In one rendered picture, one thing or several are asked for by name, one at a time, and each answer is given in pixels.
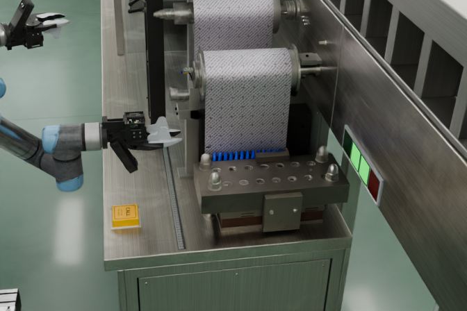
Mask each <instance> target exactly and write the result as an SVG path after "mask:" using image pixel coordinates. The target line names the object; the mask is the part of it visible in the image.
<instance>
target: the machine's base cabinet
mask: <svg viewBox="0 0 467 311"><path fill-rule="evenodd" d="M350 251H351V248H346V249H332V250H324V251H310V252H303V253H289V254H281V255H267V256H259V257H252V258H238V259H230V260H216V261H209V262H195V263H188V264H174V265H166V266H158V267H145V268H137V269H123V270H117V286H118V295H119V304H120V311H341V307H342V302H343V294H344V289H345V281H346V276H347V268H348V263H349V259H350Z"/></svg>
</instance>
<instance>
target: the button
mask: <svg viewBox="0 0 467 311"><path fill-rule="evenodd" d="M112 219H113V227H123V226H138V225H139V218H138V205H137V204H131V205H114V206H112Z"/></svg>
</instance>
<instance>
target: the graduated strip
mask: <svg viewBox="0 0 467 311"><path fill-rule="evenodd" d="M162 151H163V159H164V164H165V172H166V177H167V185H168V189H169V195H170V203H171V207H172V216H173V220H174V229H175V233H176V238H177V246H178V250H181V249H186V241H185V237H184V233H183V226H182V221H181V214H180V209H179V202H178V198H177V191H176V186H175V182H174V174H173V170H172V163H171V158H170V151H169V147H164V148H163V149H162Z"/></svg>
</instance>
